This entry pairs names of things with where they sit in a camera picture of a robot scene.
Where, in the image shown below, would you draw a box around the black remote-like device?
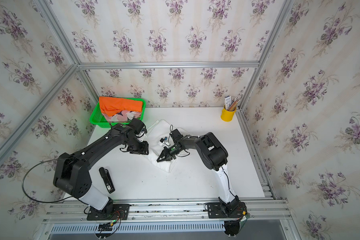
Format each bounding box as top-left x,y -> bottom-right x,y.
99,167 -> 116,194

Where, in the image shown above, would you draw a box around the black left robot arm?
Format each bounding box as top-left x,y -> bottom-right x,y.
53,119 -> 149,214

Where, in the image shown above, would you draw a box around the aluminium front rail frame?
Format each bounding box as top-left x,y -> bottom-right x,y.
35,198 -> 301,240

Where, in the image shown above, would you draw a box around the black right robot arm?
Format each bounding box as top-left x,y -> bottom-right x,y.
157,129 -> 245,211

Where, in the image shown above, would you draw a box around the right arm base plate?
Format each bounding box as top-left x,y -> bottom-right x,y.
205,200 -> 248,219

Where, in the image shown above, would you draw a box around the pink shark print shorts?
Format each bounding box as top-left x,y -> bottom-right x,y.
102,110 -> 142,123

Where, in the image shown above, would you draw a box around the orange shorts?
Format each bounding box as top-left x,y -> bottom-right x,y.
99,97 -> 143,117

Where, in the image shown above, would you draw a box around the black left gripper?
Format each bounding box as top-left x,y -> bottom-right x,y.
125,136 -> 151,154

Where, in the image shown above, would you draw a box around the pencils in cup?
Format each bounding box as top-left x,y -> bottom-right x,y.
224,96 -> 241,112

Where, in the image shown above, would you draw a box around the green plastic basket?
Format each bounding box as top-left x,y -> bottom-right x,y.
89,98 -> 147,129

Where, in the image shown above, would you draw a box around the white cloth garment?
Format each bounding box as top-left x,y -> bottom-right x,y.
143,120 -> 176,174

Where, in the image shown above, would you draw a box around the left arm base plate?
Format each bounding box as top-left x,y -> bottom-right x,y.
87,204 -> 131,221

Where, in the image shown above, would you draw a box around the small green-lit circuit board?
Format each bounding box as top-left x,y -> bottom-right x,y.
97,222 -> 114,232

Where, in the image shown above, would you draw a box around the yellow pen cup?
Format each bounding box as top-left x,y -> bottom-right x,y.
221,107 -> 237,122

